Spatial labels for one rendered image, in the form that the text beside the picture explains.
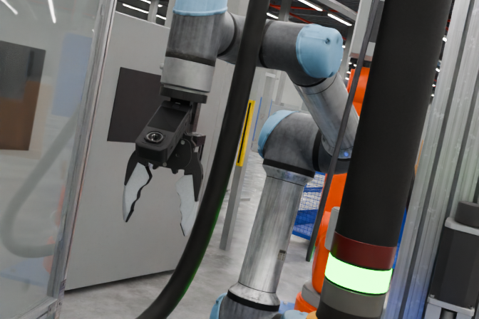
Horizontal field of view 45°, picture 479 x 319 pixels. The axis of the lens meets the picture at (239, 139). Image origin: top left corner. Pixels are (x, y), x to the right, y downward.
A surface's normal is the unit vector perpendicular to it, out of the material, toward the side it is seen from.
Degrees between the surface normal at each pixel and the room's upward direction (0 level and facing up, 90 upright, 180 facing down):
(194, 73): 90
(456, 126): 90
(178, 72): 90
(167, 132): 33
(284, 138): 81
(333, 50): 90
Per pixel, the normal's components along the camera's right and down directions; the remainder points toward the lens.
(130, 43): 0.80, 0.20
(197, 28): 0.12, 0.11
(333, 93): 0.62, 0.56
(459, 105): -0.39, -0.01
